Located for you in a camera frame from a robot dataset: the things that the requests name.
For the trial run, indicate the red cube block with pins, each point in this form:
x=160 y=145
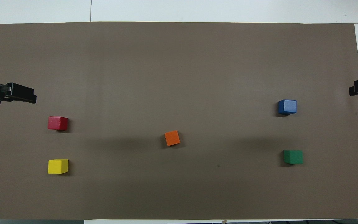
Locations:
x=57 y=123

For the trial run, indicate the blue cube block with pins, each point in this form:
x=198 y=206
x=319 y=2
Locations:
x=287 y=106

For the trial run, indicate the yellow cube block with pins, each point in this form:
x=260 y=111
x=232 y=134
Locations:
x=57 y=166

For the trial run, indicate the green cube block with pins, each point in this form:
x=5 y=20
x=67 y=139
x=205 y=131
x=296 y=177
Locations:
x=293 y=156

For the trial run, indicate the orange cube block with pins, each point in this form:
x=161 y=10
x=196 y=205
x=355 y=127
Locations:
x=172 y=138

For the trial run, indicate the brown table mat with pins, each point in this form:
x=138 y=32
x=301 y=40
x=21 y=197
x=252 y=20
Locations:
x=179 y=77

